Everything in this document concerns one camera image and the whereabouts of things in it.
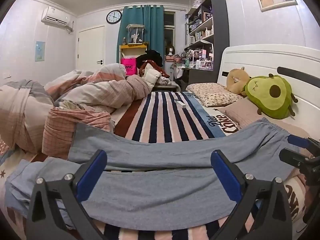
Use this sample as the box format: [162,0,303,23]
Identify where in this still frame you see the grey-blue pants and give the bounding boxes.
[4,118,304,231]

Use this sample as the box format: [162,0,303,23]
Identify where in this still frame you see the white printed bed sheet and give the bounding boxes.
[1,110,313,239]

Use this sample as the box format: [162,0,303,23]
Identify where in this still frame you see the green avocado plush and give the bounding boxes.
[244,73,298,119]

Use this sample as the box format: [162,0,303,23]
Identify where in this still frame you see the pink ribbed pillow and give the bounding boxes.
[219,98,310,138]

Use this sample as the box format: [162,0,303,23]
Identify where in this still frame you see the white headboard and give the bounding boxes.
[217,44,319,140]

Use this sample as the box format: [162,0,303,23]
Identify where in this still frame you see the pink folded cloth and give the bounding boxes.
[42,107,114,159]

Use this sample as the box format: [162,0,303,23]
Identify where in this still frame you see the tan donut plush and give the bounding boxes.
[226,67,250,96]

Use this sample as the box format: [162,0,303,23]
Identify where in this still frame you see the plaid pink grey duvet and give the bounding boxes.
[1,63,152,153]

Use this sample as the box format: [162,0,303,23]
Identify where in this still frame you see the floral pillow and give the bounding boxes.
[186,82,243,107]

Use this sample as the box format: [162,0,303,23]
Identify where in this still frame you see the small white remote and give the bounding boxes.
[175,100,186,109]

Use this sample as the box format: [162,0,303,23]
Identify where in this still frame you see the striped fleece blanket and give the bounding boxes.
[114,92,237,143]

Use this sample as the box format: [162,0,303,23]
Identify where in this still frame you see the cluttered desk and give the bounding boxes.
[165,48,214,83]

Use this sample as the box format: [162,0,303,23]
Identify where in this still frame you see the dark bookshelf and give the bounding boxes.
[184,0,229,84]

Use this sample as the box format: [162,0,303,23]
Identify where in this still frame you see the pink shopping bag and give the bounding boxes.
[120,57,137,76]

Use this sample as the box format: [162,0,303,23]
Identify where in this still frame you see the white door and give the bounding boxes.
[77,26,105,72]

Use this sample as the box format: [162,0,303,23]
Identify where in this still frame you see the clothes pile on chair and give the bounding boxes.
[136,50,181,92]

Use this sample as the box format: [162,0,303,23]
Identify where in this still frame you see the yellow shelf with display case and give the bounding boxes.
[119,24,149,60]

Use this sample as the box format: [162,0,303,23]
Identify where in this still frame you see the white air conditioner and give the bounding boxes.
[41,6,73,33]

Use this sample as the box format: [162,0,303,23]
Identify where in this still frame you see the teal curtain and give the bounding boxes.
[116,4,165,65]

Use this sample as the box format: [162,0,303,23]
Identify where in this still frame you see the small blue wall poster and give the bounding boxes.
[35,41,46,62]

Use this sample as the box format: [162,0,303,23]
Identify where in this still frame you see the round wall clock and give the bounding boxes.
[106,10,122,24]

